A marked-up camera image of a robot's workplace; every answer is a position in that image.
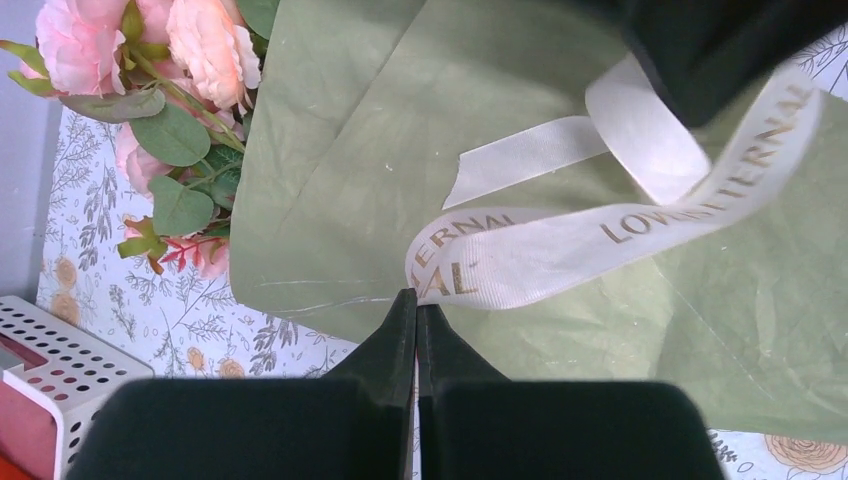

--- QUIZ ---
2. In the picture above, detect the pink fake flower bunch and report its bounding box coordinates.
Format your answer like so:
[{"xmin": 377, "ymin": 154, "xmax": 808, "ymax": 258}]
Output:
[{"xmin": 1, "ymin": 0, "xmax": 278, "ymax": 279}]

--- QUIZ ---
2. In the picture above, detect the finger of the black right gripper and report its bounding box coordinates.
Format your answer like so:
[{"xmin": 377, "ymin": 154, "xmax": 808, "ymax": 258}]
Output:
[{"xmin": 582, "ymin": 0, "xmax": 847, "ymax": 128}]

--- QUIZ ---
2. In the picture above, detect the dark red cloth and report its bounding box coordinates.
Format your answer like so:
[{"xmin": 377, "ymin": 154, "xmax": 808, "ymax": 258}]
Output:
[{"xmin": 0, "ymin": 331, "xmax": 58, "ymax": 480}]

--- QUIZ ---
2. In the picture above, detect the white perforated plastic basket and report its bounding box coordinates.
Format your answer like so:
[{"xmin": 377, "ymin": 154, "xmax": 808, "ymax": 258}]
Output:
[{"xmin": 1, "ymin": 296, "xmax": 153, "ymax": 479}]

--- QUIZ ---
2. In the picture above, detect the cream ribbon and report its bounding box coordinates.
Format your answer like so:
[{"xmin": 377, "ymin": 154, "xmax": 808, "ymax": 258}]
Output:
[{"xmin": 405, "ymin": 56, "xmax": 823, "ymax": 310}]

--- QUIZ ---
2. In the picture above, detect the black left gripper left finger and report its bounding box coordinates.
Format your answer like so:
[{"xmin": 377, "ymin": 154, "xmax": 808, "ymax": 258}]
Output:
[{"xmin": 68, "ymin": 289, "xmax": 417, "ymax": 479}]

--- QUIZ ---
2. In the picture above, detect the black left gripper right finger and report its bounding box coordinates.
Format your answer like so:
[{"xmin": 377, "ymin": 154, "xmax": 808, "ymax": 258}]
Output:
[{"xmin": 417, "ymin": 305, "xmax": 723, "ymax": 479}]

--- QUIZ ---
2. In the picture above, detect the olive green wrapping paper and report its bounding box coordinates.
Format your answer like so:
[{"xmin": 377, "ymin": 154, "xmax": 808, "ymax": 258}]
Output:
[{"xmin": 228, "ymin": 0, "xmax": 848, "ymax": 446}]

